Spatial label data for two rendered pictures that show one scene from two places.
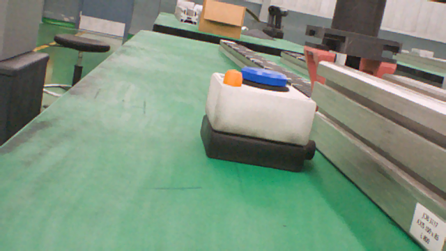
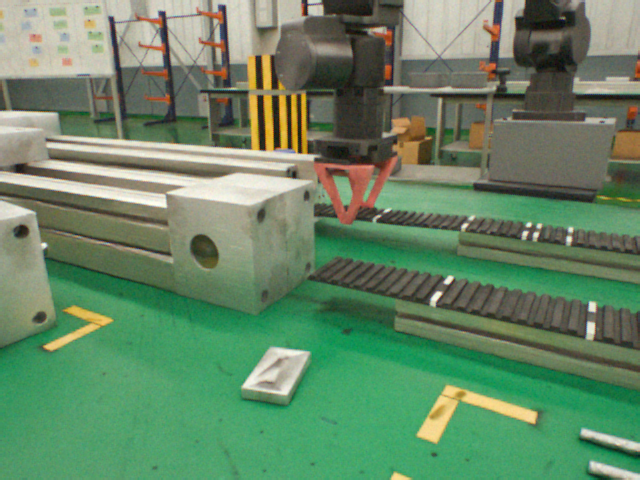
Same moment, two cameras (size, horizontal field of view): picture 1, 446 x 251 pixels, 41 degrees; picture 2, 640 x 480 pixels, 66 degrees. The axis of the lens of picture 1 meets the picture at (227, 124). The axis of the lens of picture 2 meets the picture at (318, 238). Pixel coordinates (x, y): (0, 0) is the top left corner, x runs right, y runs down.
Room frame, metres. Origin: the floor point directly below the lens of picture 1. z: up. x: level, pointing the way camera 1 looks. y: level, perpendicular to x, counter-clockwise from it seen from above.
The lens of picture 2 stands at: (1.04, -0.61, 0.97)
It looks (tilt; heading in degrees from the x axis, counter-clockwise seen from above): 19 degrees down; 128
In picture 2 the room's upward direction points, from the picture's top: 1 degrees counter-clockwise
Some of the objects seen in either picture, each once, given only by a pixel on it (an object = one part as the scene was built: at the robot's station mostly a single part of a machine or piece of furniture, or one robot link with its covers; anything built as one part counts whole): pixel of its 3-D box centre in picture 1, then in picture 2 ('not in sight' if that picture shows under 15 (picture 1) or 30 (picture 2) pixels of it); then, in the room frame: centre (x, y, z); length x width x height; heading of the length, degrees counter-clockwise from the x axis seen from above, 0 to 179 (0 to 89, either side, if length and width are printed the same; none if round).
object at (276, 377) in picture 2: not in sight; (278, 373); (0.84, -0.41, 0.78); 0.05 x 0.03 x 0.01; 113
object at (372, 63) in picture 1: (354, 78); (352, 183); (0.72, -0.14, 0.85); 0.07 x 0.07 x 0.09; 9
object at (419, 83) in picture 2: not in sight; (419, 138); (-0.66, 2.73, 0.50); 1.03 x 0.55 x 1.01; 19
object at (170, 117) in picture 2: not in sight; (154, 68); (-8.13, 5.63, 1.10); 3.30 x 0.90 x 2.20; 7
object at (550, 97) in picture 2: not in sight; (549, 96); (0.79, 0.38, 0.93); 0.12 x 0.09 x 0.08; 16
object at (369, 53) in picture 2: not in sight; (355, 63); (0.71, -0.13, 0.98); 0.07 x 0.06 x 0.07; 81
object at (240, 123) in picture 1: (264, 119); not in sight; (0.50, -0.03, 0.81); 0.10 x 0.08 x 0.06; 99
